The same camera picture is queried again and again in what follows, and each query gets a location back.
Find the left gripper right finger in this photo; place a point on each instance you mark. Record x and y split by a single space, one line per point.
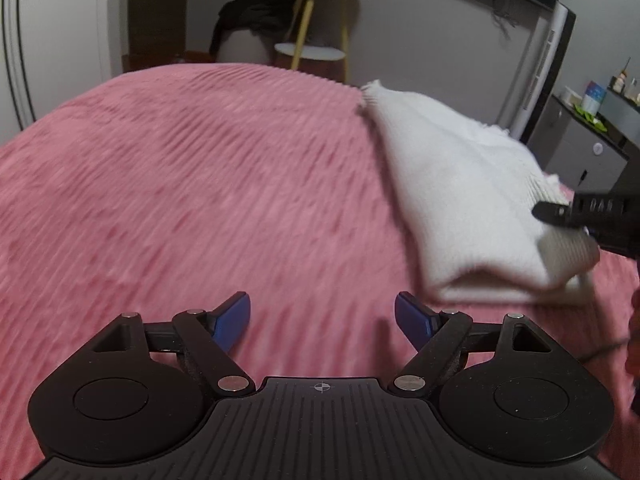
424 327

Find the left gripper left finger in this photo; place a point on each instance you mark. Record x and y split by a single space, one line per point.
214 331

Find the white knit sweater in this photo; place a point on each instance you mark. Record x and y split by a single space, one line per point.
466 191

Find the grey small cabinet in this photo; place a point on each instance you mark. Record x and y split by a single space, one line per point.
581 157

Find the grey vanity desk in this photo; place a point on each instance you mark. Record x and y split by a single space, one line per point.
623 117

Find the blue white tissue pack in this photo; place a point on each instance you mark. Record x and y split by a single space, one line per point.
593 98

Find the pink ribbed bed blanket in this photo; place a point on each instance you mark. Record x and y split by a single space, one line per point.
171 189

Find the white tower fan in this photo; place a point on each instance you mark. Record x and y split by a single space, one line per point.
537 72

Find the yellow legged side table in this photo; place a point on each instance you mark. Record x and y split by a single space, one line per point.
319 33

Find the black garment on chair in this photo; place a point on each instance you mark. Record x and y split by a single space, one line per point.
269 18

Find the white wardrobe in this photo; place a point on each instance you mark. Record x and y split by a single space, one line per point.
54 50

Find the dark wooden door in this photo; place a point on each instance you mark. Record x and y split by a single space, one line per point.
156 33

